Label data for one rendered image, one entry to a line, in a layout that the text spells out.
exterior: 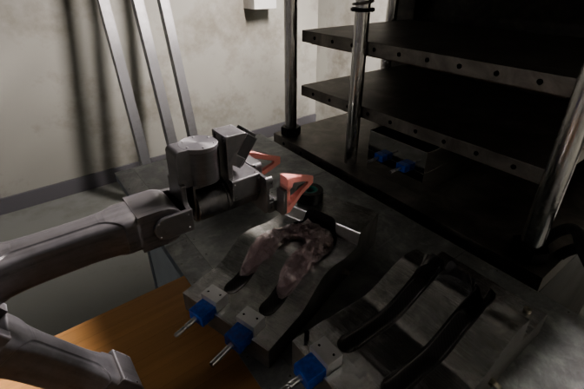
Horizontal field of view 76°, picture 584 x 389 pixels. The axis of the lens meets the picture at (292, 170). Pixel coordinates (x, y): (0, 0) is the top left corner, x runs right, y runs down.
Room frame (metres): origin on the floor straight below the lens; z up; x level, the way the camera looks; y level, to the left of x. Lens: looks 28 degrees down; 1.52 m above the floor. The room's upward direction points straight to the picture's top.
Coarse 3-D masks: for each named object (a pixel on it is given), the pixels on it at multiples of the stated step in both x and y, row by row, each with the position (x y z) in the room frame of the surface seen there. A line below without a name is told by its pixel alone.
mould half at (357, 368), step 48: (384, 288) 0.61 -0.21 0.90; (432, 288) 0.58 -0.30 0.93; (480, 288) 0.65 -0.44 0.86; (336, 336) 0.49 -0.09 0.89; (384, 336) 0.50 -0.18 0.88; (432, 336) 0.49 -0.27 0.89; (480, 336) 0.47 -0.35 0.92; (528, 336) 0.52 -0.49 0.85; (336, 384) 0.40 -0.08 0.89; (432, 384) 0.40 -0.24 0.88; (480, 384) 0.40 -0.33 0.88
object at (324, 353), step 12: (324, 336) 0.47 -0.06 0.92; (312, 348) 0.45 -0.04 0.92; (324, 348) 0.45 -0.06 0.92; (336, 348) 0.45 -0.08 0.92; (300, 360) 0.43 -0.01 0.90; (312, 360) 0.43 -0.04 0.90; (324, 360) 0.42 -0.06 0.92; (336, 360) 0.42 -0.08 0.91; (300, 372) 0.41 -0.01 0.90; (312, 372) 0.41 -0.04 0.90; (324, 372) 0.41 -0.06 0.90; (288, 384) 0.39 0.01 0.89; (312, 384) 0.40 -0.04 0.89
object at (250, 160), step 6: (252, 156) 0.61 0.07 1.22; (258, 156) 0.62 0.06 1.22; (264, 156) 0.62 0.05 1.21; (270, 156) 0.63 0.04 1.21; (276, 156) 0.64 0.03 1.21; (246, 162) 0.56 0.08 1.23; (252, 162) 0.56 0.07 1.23; (258, 162) 0.56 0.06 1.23; (276, 162) 0.64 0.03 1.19; (258, 168) 0.56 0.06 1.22; (264, 168) 0.63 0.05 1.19; (270, 168) 0.63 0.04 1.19; (264, 174) 0.62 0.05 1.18
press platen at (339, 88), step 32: (320, 96) 1.67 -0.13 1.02; (384, 96) 1.59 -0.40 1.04; (416, 96) 1.59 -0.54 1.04; (448, 96) 1.59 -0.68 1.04; (480, 96) 1.59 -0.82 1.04; (512, 96) 1.59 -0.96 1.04; (544, 96) 1.59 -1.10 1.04; (416, 128) 1.24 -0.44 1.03; (448, 128) 1.22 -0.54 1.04; (480, 128) 1.22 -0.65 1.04; (512, 128) 1.22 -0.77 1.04; (544, 128) 1.22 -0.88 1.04; (480, 160) 1.05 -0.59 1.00; (512, 160) 0.98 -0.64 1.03; (544, 160) 0.96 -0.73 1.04
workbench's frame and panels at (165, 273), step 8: (120, 184) 1.28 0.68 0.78; (160, 248) 1.14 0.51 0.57; (152, 256) 1.28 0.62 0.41; (160, 256) 1.16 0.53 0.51; (168, 256) 0.86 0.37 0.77; (152, 264) 1.31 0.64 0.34; (160, 264) 1.19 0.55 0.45; (168, 264) 1.08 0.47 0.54; (152, 272) 1.34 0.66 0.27; (160, 272) 1.21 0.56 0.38; (168, 272) 1.10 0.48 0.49; (176, 272) 1.00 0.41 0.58; (160, 280) 1.24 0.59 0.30; (168, 280) 1.12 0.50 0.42
